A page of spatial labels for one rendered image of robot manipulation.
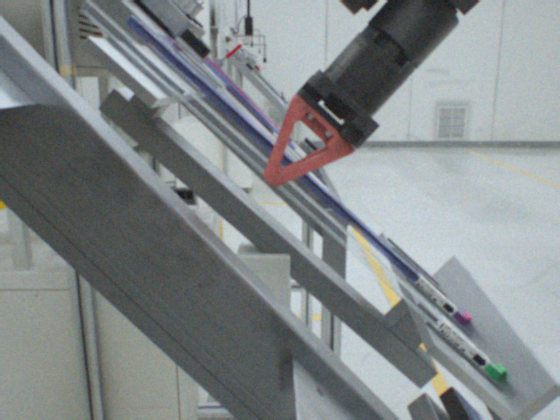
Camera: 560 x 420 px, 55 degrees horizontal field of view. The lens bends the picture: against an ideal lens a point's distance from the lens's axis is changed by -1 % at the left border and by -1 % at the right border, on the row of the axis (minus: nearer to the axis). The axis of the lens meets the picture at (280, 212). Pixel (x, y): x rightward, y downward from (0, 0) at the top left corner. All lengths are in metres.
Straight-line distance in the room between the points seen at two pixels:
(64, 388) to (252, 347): 1.03
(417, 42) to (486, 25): 7.78
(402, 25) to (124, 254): 0.28
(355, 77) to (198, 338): 0.25
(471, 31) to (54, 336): 7.45
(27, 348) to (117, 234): 1.01
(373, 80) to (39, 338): 0.98
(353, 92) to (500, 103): 7.89
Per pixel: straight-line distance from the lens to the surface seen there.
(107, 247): 0.29
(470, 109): 8.18
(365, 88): 0.45
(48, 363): 1.28
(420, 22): 0.46
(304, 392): 0.28
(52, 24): 1.07
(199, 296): 0.29
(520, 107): 8.45
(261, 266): 0.59
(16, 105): 0.26
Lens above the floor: 1.01
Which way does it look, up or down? 14 degrees down
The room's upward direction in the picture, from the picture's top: straight up
